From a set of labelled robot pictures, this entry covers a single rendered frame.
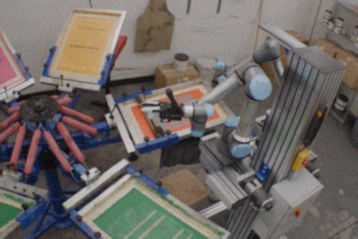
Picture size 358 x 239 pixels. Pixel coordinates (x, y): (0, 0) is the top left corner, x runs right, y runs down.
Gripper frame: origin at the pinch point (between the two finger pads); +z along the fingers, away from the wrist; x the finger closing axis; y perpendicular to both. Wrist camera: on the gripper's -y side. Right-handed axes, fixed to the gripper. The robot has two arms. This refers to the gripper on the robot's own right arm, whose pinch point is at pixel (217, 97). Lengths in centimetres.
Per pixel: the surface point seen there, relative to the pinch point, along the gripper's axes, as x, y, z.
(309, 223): 78, 92, 129
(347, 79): 253, -46, 77
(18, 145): -158, 22, -30
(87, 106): -98, -163, 100
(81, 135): -113, 3, -5
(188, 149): -35.4, 21.7, 24.4
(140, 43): -8, -193, 46
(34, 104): -140, -3, -40
